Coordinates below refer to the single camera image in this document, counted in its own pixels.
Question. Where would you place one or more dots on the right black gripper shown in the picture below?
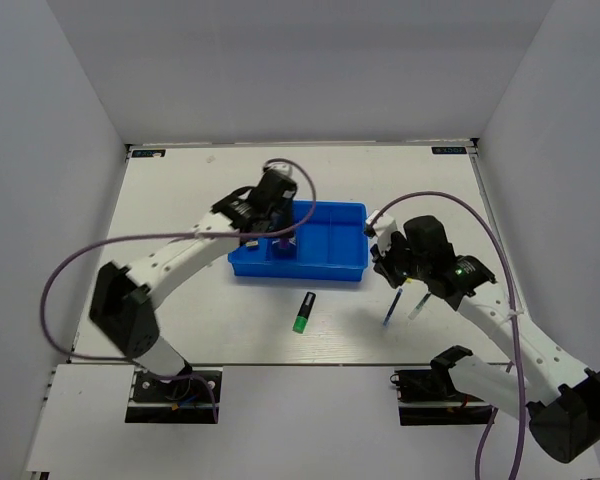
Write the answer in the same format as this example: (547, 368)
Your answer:
(382, 265)

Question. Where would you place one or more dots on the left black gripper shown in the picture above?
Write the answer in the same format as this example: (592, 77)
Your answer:
(289, 219)

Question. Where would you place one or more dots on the blue correction tape roll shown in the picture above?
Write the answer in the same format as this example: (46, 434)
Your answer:
(288, 254)

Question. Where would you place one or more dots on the green black highlighter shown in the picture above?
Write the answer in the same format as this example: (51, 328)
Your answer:
(303, 314)

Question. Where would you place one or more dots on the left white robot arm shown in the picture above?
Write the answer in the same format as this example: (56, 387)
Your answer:
(126, 298)

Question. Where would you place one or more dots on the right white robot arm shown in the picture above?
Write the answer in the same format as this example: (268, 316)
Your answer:
(559, 398)

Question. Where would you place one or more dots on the blue pen refill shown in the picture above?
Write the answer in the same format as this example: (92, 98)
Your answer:
(392, 307)

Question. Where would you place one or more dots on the green pen refill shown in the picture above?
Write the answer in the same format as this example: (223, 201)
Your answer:
(419, 307)

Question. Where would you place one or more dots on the blue plastic divided tray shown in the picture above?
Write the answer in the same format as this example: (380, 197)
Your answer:
(330, 246)

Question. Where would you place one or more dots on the right table corner label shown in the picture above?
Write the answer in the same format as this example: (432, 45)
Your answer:
(449, 150)

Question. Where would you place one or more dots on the table corner label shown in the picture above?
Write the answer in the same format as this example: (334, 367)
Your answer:
(148, 153)
(449, 150)

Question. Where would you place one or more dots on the left table corner label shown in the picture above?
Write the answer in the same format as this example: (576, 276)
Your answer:
(148, 153)

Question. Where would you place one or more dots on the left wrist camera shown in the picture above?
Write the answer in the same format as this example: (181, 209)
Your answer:
(281, 166)

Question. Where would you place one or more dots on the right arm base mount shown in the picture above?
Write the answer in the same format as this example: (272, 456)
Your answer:
(421, 402)

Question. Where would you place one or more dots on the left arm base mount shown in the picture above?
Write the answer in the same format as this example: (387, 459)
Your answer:
(186, 402)

